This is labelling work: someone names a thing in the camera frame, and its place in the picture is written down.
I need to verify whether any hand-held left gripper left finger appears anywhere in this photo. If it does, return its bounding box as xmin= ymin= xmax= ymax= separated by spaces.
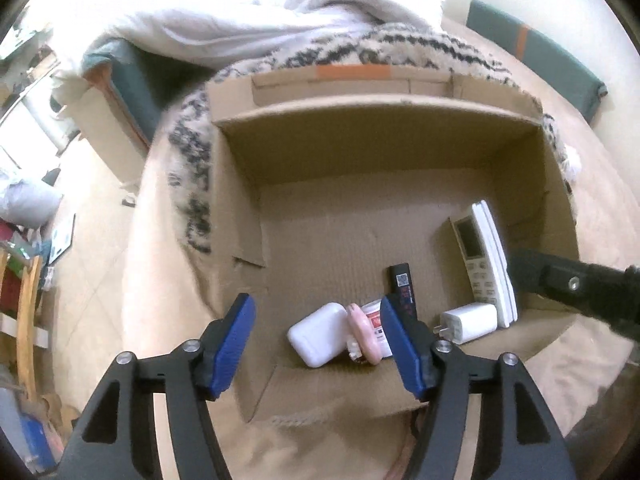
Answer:
xmin=60 ymin=292 xmax=258 ymax=480

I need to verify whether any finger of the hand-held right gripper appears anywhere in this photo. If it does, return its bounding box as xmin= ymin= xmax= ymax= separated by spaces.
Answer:
xmin=507 ymin=247 xmax=640 ymax=341

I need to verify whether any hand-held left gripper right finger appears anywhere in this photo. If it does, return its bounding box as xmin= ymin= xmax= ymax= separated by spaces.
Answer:
xmin=380 ymin=295 xmax=581 ymax=480

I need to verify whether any pink rounded case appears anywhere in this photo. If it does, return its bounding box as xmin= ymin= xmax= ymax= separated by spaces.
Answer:
xmin=346 ymin=303 xmax=384 ymax=365

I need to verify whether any white jar with red label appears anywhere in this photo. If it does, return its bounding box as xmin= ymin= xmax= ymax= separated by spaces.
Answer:
xmin=350 ymin=298 xmax=396 ymax=361

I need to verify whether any black stick device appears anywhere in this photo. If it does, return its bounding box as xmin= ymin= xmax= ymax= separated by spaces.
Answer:
xmin=388 ymin=263 xmax=419 ymax=319

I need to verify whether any plain white remote control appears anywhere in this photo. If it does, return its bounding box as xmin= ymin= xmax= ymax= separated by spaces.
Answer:
xmin=472 ymin=199 xmax=519 ymax=330

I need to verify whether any white charger plug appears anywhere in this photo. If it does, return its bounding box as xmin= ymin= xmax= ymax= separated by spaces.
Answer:
xmin=433 ymin=302 xmax=499 ymax=346

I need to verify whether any white earbuds case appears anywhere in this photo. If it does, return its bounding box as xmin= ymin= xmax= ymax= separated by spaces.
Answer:
xmin=287 ymin=301 xmax=351 ymax=369

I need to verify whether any brown cardboard box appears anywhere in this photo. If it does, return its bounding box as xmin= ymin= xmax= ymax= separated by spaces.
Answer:
xmin=206 ymin=64 xmax=581 ymax=424

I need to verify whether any bed with tan sheet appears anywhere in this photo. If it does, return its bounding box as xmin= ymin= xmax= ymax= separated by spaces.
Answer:
xmin=122 ymin=15 xmax=640 ymax=480

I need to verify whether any white blanket tassel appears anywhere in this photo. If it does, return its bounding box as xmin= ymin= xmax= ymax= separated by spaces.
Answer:
xmin=559 ymin=142 xmax=584 ymax=181

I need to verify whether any black and white patterned blanket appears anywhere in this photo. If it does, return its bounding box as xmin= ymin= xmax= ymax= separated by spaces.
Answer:
xmin=167 ymin=24 xmax=577 ymax=257

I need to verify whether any bathroom scale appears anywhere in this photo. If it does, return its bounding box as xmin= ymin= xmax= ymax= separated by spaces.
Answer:
xmin=49 ymin=212 xmax=77 ymax=266

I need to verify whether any wooden chair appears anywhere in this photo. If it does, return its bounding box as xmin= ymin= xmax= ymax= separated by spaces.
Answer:
xmin=0 ymin=247 xmax=57 ymax=412

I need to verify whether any teal cushion with orange stripe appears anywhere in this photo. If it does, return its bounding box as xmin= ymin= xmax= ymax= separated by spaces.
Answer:
xmin=465 ymin=0 xmax=609 ymax=124
xmin=82 ymin=42 xmax=216 ymax=154

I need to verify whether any grey stuffed bag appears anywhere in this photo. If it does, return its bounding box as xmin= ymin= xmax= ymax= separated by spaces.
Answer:
xmin=0 ymin=167 xmax=64 ymax=229

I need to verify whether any cream bed footboard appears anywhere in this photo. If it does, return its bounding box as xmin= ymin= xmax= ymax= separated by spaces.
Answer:
xmin=52 ymin=84 xmax=151 ymax=192

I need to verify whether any white duvet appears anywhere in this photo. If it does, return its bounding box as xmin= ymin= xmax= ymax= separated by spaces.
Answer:
xmin=52 ymin=0 xmax=446 ymax=92

